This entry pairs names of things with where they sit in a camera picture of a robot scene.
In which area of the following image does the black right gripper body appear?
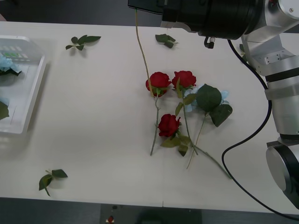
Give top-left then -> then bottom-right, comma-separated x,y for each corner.
161,0 -> 187,24

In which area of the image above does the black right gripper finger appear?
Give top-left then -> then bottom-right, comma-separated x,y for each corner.
128,0 -> 164,15

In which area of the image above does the red rose with green stem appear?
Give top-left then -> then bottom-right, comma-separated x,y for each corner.
172,70 -> 199,156
146,71 -> 173,156

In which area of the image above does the red rose with leafy stem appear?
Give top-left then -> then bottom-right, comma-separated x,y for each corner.
158,113 -> 232,180

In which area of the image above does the shallow white box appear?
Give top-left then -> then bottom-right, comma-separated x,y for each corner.
0,35 -> 46,140

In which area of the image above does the pale grey right wrist camera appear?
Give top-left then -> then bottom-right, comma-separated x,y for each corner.
160,20 -> 199,34

